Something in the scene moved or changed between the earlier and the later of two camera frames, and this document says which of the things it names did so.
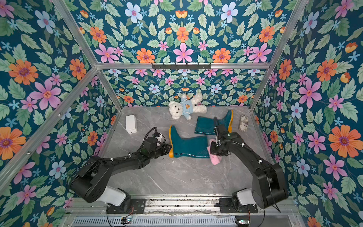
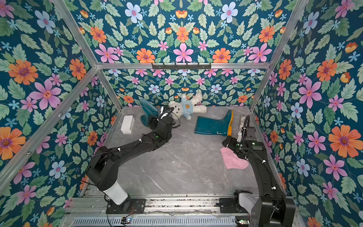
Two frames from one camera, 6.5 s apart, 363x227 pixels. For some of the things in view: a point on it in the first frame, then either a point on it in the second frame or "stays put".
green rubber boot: x=194 y=146 -> x=150 y=111
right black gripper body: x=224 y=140 -> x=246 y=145
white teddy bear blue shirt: x=186 y=106 stays put
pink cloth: x=216 y=160 -> x=232 y=161
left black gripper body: x=159 y=152 -> x=152 y=122
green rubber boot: x=206 y=125 stays put
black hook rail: x=181 y=66 stays put
